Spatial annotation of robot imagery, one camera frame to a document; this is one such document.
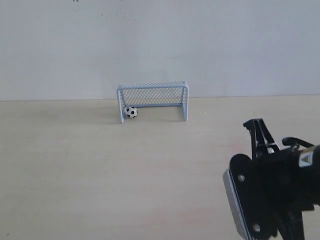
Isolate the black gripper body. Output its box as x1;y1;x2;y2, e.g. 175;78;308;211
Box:
223;145;320;240

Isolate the small white soccer goal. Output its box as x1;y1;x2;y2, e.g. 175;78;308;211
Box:
116;81;189;123

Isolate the black and white soccer ball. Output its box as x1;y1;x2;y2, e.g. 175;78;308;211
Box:
123;106;138;119

